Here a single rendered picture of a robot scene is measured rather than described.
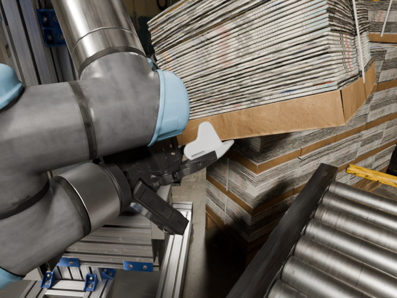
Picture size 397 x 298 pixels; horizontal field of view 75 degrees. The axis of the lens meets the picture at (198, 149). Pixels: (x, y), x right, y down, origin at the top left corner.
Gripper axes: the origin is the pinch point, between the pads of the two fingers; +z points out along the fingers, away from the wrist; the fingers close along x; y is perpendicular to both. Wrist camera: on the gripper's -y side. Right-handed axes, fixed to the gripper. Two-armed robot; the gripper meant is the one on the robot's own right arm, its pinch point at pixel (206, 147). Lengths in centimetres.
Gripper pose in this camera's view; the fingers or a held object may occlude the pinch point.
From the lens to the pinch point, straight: 46.7
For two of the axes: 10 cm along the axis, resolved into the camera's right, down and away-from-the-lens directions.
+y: -2.9, -9.3, -2.1
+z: 6.2, -3.5, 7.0
